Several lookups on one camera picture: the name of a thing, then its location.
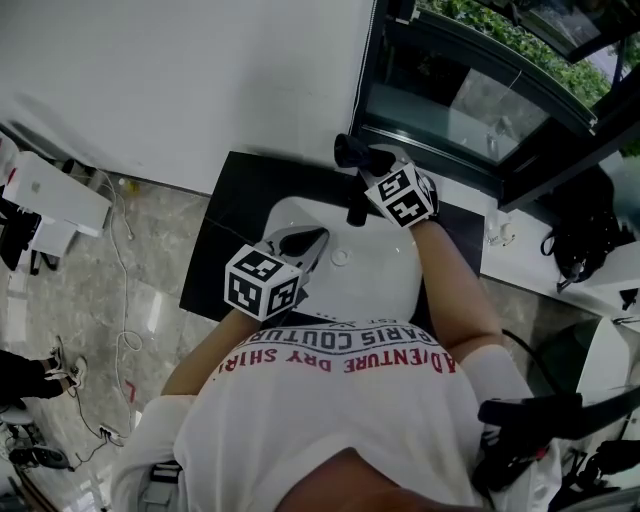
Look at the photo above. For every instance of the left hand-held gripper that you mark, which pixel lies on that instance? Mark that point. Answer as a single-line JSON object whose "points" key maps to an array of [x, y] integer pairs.
{"points": [[260, 285]]}

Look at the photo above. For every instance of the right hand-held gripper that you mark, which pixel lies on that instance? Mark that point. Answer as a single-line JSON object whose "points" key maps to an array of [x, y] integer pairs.
{"points": [[402, 195]]}

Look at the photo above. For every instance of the dark grey cloth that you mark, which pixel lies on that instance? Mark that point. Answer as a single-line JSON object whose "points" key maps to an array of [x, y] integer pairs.
{"points": [[350, 150]]}

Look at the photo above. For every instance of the black faucet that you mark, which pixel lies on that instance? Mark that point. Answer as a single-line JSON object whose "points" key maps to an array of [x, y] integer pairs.
{"points": [[357, 210]]}

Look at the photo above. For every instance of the person's right forearm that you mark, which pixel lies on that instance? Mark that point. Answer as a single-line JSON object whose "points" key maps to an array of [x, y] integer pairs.
{"points": [[450, 280]]}

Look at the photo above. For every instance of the person's left forearm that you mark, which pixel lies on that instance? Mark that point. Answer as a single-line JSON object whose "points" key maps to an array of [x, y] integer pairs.
{"points": [[210, 350]]}

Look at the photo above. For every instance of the round white sink drain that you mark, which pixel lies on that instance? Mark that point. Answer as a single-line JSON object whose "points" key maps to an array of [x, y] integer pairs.
{"points": [[340, 256]]}

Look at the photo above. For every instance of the white sink basin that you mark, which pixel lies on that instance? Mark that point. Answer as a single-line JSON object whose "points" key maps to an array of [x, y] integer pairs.
{"points": [[370, 285]]}

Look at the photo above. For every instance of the dark wooden vanity cabinet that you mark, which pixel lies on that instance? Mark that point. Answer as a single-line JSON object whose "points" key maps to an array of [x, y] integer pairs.
{"points": [[240, 200]]}

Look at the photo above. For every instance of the white printed t-shirt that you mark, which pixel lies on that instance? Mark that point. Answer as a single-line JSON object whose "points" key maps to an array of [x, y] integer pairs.
{"points": [[325, 415]]}

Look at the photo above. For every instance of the small yellow bottle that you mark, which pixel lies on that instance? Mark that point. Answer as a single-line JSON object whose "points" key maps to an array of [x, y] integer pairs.
{"points": [[131, 186]]}

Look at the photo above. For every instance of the black backpack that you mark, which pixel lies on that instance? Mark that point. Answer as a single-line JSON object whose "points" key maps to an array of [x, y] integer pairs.
{"points": [[590, 235]]}

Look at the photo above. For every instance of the white water dispenser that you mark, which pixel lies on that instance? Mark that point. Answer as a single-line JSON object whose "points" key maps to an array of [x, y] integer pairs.
{"points": [[55, 195]]}

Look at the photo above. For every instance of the white power strip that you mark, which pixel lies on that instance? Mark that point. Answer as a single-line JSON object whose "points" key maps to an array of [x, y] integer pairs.
{"points": [[111, 435]]}

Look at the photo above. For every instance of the black body-worn rig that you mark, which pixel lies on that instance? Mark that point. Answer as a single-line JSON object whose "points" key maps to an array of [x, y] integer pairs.
{"points": [[530, 415]]}

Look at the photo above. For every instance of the small black bag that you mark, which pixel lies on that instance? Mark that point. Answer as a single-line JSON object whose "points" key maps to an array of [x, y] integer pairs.
{"points": [[629, 298]]}

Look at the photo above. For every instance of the green and white bathtub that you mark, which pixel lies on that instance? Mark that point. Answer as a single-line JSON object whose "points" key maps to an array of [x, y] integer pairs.
{"points": [[605, 350]]}

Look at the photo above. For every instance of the black headset device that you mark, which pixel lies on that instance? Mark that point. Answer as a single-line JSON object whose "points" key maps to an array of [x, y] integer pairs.
{"points": [[40, 457]]}

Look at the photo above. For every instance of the black window frame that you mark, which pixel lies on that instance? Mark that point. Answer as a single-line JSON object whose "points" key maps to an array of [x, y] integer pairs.
{"points": [[500, 165]]}

